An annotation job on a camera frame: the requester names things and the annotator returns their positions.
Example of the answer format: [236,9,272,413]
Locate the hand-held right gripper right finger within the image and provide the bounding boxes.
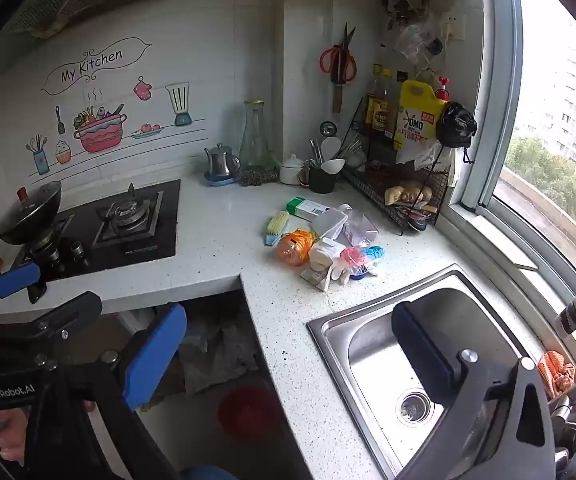
[392,301,556,480]

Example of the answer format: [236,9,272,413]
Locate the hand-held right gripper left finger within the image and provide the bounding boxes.
[30,302,189,480]

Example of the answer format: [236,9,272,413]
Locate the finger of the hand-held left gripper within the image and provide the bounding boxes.
[0,290,103,346]
[0,261,48,306]

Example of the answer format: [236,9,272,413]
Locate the red plastic bucket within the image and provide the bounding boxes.
[218,386,285,443]

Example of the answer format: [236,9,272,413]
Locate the white rubber glove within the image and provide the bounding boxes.
[300,240,349,293]

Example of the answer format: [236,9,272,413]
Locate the clear pink plastic bag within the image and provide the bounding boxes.
[340,205,381,246]

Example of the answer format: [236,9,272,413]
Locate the orange net bag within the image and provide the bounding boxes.
[275,229,319,267]

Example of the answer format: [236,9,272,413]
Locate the yellow bristle blue brush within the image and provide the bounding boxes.
[263,210,291,246]

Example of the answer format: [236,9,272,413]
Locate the person's left hand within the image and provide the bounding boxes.
[0,400,36,463]

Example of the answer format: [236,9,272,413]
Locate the stainless steel sink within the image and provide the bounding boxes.
[308,264,544,480]

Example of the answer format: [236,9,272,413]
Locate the black wok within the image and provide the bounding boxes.
[0,181,63,251]

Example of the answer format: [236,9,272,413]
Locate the black gas stove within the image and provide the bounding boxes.
[12,179,181,281]

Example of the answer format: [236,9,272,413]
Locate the orange cloth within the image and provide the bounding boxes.
[538,350,576,395]

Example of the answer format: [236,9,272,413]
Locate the ginger root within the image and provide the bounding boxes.
[384,180,434,206]

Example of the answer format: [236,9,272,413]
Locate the green white box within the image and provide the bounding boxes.
[288,196,333,222]

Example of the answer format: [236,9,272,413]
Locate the white plastic bag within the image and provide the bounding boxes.
[403,140,464,186]

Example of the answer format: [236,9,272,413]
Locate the black mug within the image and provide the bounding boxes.
[300,160,337,195]

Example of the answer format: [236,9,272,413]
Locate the steel teapot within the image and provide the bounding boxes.
[204,143,242,181]

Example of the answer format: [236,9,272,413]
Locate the bundle of chopsticks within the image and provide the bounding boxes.
[337,139,365,160]

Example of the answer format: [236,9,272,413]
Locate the green trees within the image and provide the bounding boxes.
[505,135,576,231]

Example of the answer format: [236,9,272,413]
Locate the white lidded jar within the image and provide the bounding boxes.
[279,154,309,186]

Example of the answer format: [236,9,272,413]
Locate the black plastic bag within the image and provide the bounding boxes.
[439,101,479,148]

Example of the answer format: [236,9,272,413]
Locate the glass carafe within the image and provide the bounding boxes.
[239,99,275,173]

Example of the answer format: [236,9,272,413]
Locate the yellow detergent bottle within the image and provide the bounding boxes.
[394,79,448,153]

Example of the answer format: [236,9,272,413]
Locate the dark sauce bottle yellow label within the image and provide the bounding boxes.
[375,69,399,138]
[364,64,383,128]

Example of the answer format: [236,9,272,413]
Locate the grey range hood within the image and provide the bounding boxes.
[5,0,106,40]

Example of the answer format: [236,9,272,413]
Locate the clear hanging plastic bag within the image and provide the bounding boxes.
[395,12,444,63]

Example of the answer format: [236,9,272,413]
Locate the heater pipe valves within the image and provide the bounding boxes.
[379,0,431,28]

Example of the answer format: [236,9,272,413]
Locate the kitchen wall decal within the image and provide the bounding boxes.
[25,35,209,178]

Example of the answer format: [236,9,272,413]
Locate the black wire rack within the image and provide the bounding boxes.
[342,95,456,236]

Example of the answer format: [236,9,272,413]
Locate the grey window frame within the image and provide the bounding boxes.
[460,0,576,341]

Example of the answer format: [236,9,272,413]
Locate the wooden handled knife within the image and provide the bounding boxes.
[330,45,346,115]

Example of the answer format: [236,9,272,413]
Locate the red handled scissors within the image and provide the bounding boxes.
[319,22,357,83]

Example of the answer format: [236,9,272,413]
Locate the white wall socket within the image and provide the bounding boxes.
[443,12,466,41]

